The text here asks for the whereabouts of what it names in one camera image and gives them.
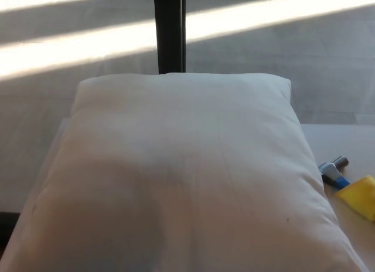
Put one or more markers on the white pillow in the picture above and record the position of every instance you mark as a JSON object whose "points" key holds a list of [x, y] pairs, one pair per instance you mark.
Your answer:
{"points": [[187, 172]]}

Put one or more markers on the black vertical post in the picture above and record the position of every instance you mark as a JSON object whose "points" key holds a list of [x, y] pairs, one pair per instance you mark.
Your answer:
{"points": [[170, 31]]}

